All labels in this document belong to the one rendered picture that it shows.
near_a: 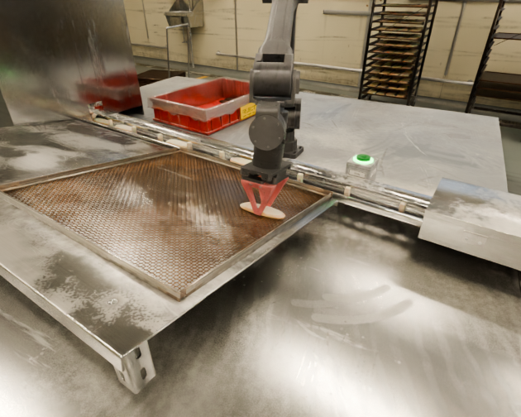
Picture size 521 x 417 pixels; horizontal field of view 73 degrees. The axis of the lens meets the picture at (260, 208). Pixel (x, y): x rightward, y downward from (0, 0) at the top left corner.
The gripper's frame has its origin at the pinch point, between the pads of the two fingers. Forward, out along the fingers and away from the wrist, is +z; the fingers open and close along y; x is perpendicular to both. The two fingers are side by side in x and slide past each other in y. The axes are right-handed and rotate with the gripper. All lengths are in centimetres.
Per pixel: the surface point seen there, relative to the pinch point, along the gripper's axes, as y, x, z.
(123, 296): -34.1, 3.0, 1.2
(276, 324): -14.9, -11.5, 13.5
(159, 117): 58, 77, 0
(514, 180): 271, -97, 44
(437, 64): 471, -14, -37
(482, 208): 21.4, -40.4, -3.6
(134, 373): -34.8, 1.2, 13.0
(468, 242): 15.6, -39.2, 2.2
